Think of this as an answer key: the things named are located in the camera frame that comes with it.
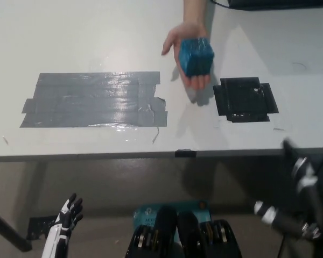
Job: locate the robot right black hand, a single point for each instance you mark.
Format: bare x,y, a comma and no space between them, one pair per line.
310,193

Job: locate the robot left white black hand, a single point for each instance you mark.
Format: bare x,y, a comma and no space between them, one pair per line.
60,228

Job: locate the person's bare hand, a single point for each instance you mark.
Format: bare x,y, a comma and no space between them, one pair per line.
191,31

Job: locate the blue taped rubik's cube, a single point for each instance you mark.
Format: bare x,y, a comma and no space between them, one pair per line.
195,56

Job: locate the robot left black leg block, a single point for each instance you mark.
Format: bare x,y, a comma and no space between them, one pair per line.
150,236

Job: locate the black floor tape patch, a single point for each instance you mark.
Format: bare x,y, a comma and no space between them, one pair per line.
39,227

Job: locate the black slanted table leg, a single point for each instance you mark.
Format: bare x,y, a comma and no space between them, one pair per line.
8,231

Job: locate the black tape square patch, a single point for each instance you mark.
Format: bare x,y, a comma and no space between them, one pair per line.
243,99

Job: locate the teal cardboard box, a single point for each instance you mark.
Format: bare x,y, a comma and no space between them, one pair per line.
146,213

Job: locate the black flat device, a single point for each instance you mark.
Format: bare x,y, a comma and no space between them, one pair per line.
280,4

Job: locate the loose grey tape thread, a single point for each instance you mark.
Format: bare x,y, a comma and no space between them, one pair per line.
156,134

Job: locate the small black tape strip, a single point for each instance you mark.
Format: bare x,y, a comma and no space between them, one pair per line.
185,153

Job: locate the grey duct tape patch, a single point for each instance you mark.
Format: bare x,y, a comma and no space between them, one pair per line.
91,102

